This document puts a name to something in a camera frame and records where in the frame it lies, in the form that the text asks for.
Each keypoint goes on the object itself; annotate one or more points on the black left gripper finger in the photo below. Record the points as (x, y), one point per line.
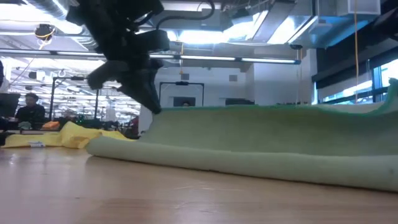
(105, 73)
(143, 90)

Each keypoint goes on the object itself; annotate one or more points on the pale green towel teal edge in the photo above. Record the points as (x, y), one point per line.
(264, 140)

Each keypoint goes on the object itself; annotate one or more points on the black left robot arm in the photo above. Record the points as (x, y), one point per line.
(109, 15)

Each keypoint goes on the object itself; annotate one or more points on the yellow microfiber towel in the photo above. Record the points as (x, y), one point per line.
(77, 135)

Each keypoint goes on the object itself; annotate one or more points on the dark grey door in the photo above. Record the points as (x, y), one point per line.
(183, 100)

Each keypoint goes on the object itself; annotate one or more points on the person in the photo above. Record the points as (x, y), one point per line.
(186, 104)
(31, 113)

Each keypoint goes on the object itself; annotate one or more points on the orange cloth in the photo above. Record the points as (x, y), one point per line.
(51, 125)

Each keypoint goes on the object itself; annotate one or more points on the long ceiling light bar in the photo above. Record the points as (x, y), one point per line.
(217, 58)

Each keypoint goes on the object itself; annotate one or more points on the black equipment station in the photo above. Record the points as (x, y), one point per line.
(239, 101)

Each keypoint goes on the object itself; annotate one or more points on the black monitor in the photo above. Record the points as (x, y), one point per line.
(9, 104)

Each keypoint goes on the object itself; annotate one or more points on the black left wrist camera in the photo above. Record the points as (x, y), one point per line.
(154, 40)

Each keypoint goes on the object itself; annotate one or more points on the black gantry frame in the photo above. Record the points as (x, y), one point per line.
(182, 83)
(76, 78)

